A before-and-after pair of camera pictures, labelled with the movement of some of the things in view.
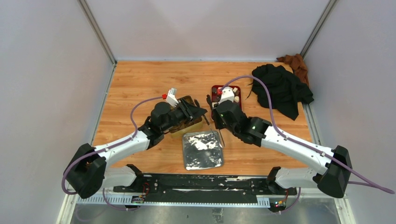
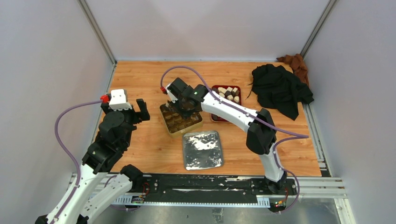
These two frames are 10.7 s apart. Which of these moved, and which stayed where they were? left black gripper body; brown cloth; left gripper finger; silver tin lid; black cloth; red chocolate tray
Moved: left gripper finger; left black gripper body
Stayed: red chocolate tray; silver tin lid; black cloth; brown cloth
